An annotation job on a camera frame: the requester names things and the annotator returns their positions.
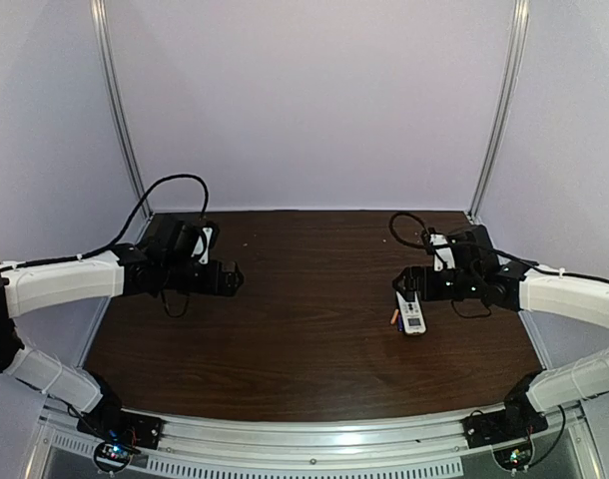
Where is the white remote control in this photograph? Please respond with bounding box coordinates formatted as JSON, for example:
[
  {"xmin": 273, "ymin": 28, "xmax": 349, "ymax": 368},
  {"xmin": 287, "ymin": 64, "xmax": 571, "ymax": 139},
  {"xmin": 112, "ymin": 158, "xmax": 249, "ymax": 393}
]
[{"xmin": 396, "ymin": 292, "xmax": 426, "ymax": 336}]

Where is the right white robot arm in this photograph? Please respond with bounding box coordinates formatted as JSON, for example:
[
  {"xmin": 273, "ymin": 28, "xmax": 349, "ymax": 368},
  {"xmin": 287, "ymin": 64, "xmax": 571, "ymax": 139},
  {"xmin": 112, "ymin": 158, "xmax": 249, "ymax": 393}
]
[{"xmin": 392, "ymin": 261, "xmax": 609, "ymax": 429}]

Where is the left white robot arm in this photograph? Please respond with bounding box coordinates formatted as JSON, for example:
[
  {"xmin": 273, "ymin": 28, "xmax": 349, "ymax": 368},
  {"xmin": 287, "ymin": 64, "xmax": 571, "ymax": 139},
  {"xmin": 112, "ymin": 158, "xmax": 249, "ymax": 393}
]
[{"xmin": 0, "ymin": 243, "xmax": 244, "ymax": 433}]

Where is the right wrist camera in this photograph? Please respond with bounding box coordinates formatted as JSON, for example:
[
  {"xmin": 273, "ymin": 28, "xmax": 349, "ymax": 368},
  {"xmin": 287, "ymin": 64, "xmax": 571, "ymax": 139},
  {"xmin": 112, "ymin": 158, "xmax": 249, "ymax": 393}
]
[{"xmin": 429, "ymin": 234, "xmax": 455, "ymax": 271}]

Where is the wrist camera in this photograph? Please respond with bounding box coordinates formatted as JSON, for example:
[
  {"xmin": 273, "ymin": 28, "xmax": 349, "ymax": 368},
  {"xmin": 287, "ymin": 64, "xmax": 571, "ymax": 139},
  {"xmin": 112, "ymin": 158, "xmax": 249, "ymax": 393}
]
[
  {"xmin": 191, "ymin": 222, "xmax": 220, "ymax": 264},
  {"xmin": 429, "ymin": 234, "xmax": 455, "ymax": 271}
]

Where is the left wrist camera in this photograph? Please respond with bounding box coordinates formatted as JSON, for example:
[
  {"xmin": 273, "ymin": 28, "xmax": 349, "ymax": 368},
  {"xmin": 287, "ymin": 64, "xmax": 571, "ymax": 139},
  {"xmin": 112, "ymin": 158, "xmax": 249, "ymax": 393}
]
[{"xmin": 191, "ymin": 222, "xmax": 220, "ymax": 264}]

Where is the right black cable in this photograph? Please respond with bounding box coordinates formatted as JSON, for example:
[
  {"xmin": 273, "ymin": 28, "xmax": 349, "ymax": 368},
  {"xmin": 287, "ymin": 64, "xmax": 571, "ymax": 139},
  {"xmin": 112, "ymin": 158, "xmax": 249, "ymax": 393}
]
[{"xmin": 389, "ymin": 212, "xmax": 609, "ymax": 290}]

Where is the black cable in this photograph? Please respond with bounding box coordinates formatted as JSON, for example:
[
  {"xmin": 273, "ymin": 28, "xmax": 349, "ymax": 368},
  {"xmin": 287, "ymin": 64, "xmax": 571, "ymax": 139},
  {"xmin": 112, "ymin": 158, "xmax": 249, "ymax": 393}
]
[
  {"xmin": 14, "ymin": 174, "xmax": 210, "ymax": 273},
  {"xmin": 389, "ymin": 212, "xmax": 609, "ymax": 290}
]

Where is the left black cable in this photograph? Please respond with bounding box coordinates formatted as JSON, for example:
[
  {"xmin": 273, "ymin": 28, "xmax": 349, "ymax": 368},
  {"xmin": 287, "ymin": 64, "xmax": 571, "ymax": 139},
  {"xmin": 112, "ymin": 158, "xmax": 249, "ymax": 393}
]
[{"xmin": 14, "ymin": 174, "xmax": 210, "ymax": 273}]

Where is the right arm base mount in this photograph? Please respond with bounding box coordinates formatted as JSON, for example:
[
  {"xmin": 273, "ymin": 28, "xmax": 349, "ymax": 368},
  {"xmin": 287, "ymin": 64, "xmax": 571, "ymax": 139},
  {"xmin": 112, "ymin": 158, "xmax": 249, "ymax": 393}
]
[{"xmin": 461, "ymin": 409, "xmax": 548, "ymax": 473}]

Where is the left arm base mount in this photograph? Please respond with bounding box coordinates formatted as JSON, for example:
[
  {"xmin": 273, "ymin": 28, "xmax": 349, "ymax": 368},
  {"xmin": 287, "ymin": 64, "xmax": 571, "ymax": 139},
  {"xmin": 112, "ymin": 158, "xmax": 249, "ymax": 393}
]
[{"xmin": 69, "ymin": 410, "xmax": 163, "ymax": 476}]

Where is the right aluminium frame post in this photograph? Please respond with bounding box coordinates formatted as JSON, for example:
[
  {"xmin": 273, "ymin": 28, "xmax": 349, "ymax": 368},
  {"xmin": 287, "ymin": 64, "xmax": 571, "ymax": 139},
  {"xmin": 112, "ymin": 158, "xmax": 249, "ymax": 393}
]
[{"xmin": 467, "ymin": 0, "xmax": 530, "ymax": 223}]

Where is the aluminium frame post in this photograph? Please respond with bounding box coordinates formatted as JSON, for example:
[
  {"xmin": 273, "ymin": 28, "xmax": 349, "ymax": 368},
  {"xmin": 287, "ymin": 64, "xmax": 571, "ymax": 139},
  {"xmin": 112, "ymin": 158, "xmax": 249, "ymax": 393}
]
[
  {"xmin": 90, "ymin": 0, "xmax": 146, "ymax": 199},
  {"xmin": 467, "ymin": 0, "xmax": 530, "ymax": 223}
]

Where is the left aluminium frame post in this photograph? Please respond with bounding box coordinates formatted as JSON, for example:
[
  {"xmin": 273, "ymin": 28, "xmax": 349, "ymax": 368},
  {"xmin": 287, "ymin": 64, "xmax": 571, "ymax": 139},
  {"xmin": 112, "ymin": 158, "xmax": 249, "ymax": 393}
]
[{"xmin": 90, "ymin": 0, "xmax": 146, "ymax": 199}]

